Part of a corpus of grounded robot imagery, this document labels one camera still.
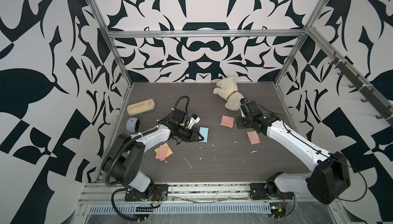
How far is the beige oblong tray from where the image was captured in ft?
3.32

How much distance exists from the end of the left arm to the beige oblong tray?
36cm

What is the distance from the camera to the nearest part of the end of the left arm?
2.38 ft
